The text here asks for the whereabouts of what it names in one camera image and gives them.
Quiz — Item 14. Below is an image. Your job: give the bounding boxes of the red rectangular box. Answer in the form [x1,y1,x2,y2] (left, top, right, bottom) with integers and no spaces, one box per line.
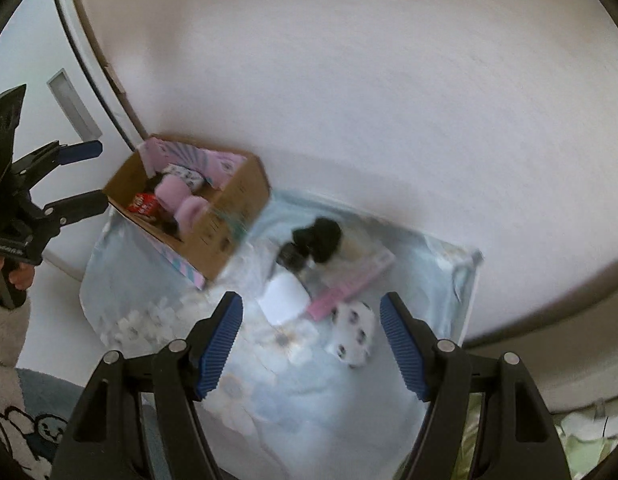
[128,191,160,217]

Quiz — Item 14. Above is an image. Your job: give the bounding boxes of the grey recessed door handle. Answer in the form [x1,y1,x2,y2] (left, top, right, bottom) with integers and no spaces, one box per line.
[46,67,104,143]

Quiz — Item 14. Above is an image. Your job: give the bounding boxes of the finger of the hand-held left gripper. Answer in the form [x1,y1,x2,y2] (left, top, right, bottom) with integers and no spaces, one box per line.
[33,189,110,233]
[14,139,104,191]

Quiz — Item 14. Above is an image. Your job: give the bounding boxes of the person's left hand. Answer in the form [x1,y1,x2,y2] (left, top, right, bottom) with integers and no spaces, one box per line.
[0,256,37,308]

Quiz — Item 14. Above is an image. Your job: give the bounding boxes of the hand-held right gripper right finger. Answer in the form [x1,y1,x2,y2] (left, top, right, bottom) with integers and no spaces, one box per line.
[379,291,572,480]

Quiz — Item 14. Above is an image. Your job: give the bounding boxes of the green floral blanket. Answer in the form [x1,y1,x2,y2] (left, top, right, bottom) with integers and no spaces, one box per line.
[552,405,618,480]

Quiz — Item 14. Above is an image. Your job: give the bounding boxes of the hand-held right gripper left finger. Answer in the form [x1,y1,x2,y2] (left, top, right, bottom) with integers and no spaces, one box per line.
[51,291,245,480]

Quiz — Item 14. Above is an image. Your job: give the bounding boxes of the round panda print pouch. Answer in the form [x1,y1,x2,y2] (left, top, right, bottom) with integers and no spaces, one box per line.
[325,300,377,368]

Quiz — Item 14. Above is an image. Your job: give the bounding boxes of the person's printed clothing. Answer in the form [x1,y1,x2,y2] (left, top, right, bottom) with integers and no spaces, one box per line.
[0,360,72,480]

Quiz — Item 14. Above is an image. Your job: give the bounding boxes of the floral blue tablecloth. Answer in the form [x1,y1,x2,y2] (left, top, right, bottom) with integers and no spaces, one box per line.
[79,187,485,480]

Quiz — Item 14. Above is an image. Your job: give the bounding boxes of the pink striped cardboard box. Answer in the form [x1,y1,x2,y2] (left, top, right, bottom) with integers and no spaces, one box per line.
[103,134,272,291]

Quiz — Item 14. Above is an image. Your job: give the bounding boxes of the white cabinet door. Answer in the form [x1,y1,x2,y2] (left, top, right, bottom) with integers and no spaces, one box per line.
[0,0,155,281]

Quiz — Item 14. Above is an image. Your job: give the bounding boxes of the person's left forearm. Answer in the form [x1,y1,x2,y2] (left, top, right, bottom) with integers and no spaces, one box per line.
[0,295,32,371]

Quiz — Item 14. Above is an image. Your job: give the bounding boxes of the white square case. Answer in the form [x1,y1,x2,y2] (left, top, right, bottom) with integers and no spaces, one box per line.
[256,272,310,328]

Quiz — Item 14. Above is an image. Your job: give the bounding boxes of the pink comb packet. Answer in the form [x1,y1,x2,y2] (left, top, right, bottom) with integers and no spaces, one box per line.
[304,250,396,321]

